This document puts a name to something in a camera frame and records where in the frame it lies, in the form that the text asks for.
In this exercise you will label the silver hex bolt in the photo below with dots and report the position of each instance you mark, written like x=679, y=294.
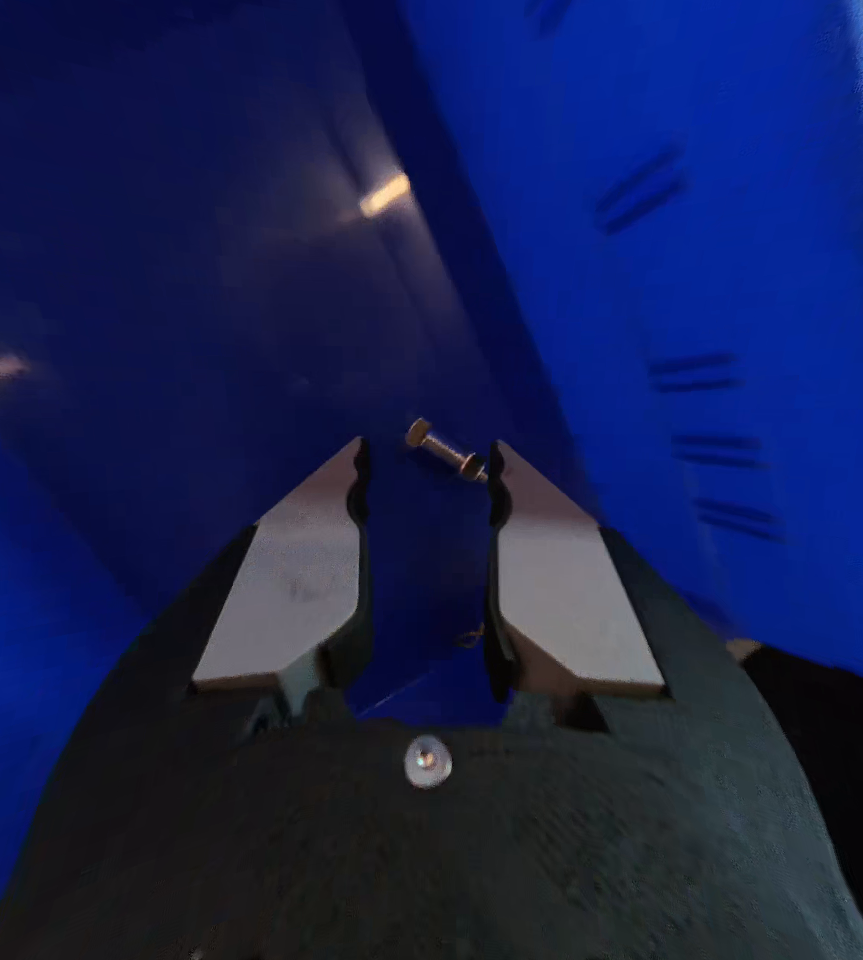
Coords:
x=468, y=465

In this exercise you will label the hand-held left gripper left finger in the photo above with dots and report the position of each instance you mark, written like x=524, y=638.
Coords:
x=281, y=585

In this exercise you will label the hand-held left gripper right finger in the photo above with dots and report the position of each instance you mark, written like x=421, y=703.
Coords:
x=566, y=600

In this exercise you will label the small steel bolt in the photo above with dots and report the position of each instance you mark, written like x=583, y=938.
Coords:
x=431, y=444

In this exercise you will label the blue plastic bin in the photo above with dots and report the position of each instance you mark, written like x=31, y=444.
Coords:
x=175, y=263

